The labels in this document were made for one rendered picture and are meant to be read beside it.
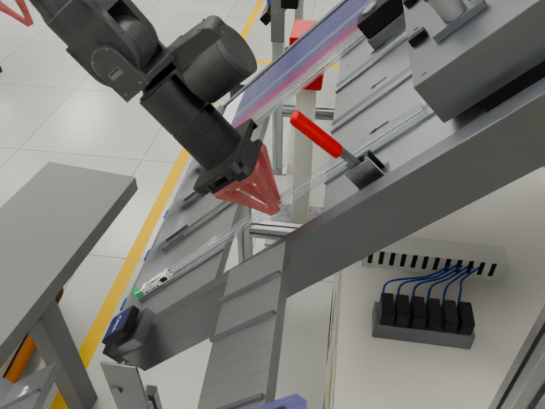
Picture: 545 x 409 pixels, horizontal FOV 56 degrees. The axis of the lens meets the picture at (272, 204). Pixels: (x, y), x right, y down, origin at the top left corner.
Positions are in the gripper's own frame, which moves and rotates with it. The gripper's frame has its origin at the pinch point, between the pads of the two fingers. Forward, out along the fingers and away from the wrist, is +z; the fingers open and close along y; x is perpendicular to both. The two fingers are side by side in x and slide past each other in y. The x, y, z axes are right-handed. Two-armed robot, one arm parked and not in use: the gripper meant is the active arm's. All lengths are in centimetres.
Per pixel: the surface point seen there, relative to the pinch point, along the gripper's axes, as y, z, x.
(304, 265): -9.8, 3.2, -3.9
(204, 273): -3.4, 2.4, 13.1
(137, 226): 90, 27, 110
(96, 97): 184, -12, 154
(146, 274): 4.0, 2.2, 29.2
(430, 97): -6.1, -4.9, -23.5
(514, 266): 27, 51, -13
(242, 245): 62, 40, 58
